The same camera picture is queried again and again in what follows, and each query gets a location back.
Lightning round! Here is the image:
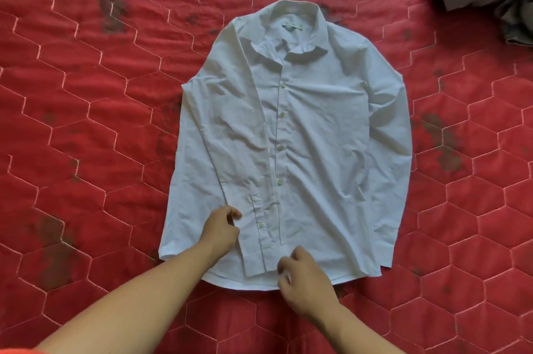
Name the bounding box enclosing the person's left hand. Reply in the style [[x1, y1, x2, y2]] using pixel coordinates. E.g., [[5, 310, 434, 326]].
[[198, 204, 243, 257]]

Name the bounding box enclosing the person's right hand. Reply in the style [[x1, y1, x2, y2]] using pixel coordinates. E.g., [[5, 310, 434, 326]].
[[276, 245, 340, 323]]

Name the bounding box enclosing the white button shirt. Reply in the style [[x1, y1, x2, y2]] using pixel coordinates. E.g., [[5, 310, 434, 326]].
[[158, 0, 413, 292]]

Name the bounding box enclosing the person's left forearm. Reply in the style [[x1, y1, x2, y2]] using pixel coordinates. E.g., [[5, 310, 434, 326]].
[[35, 241, 217, 354]]

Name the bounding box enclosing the red quilted mattress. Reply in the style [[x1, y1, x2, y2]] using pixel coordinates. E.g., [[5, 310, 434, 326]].
[[0, 0, 533, 354]]

